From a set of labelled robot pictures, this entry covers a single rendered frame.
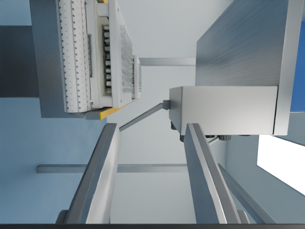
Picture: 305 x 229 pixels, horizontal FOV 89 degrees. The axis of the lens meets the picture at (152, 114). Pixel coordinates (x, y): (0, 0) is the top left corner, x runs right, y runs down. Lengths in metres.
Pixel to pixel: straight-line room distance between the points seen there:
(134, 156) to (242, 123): 3.69
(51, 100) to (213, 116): 0.36
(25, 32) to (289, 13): 0.63
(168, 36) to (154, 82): 1.05
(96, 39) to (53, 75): 0.13
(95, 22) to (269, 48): 0.39
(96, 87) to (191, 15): 3.89
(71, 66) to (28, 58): 0.22
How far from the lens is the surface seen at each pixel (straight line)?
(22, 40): 0.60
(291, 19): 0.44
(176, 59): 1.40
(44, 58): 0.44
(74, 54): 0.38
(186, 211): 4.79
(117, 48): 0.40
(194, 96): 0.33
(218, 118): 0.36
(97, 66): 0.41
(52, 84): 0.42
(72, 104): 0.38
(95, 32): 0.42
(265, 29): 0.48
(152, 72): 3.72
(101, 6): 0.44
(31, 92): 0.58
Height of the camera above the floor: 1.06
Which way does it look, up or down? 1 degrees up
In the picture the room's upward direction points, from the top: 90 degrees clockwise
